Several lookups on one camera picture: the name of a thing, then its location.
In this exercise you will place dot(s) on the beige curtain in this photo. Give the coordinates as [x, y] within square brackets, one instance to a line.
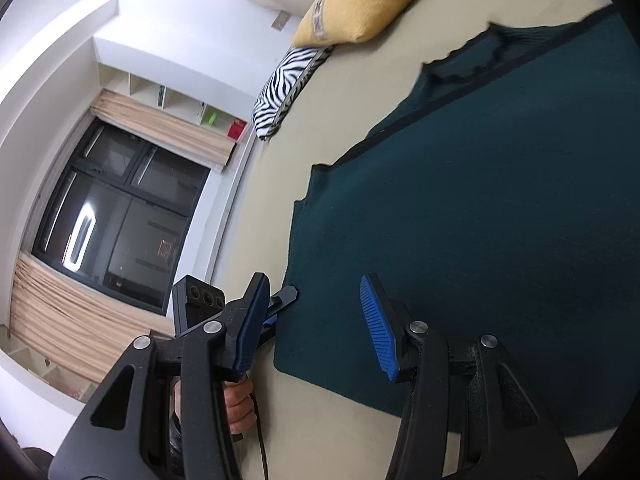
[65, 320]
[165, 127]

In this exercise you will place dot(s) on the white window bench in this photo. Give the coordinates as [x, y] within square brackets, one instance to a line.
[230, 220]

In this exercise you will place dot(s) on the white shelf unit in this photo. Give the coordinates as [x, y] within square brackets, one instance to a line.
[45, 365]
[145, 91]

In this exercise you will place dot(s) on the red box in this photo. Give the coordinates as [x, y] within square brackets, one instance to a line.
[237, 128]

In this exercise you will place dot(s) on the bed with beige sheet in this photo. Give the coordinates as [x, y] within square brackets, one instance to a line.
[350, 120]

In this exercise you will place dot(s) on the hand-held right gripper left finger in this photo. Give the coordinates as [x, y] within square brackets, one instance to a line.
[252, 325]

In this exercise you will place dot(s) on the yellow pillow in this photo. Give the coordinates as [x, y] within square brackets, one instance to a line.
[365, 5]

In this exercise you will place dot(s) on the grey wall switch panel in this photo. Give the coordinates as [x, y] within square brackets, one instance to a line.
[281, 20]

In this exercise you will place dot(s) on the green plastic container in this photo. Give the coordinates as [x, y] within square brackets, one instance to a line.
[211, 120]

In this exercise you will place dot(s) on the zebra print pillow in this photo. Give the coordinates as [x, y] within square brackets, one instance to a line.
[280, 95]

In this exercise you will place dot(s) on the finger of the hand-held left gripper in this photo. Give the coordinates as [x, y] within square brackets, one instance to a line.
[285, 297]
[266, 336]

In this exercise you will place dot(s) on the person's left hand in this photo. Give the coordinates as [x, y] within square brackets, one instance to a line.
[240, 405]

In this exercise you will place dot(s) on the dark window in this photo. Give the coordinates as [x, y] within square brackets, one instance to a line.
[125, 220]

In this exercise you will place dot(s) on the dark green sweater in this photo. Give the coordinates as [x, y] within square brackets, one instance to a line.
[475, 210]

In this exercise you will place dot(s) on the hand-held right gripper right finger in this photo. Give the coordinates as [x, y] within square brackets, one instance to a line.
[377, 330]

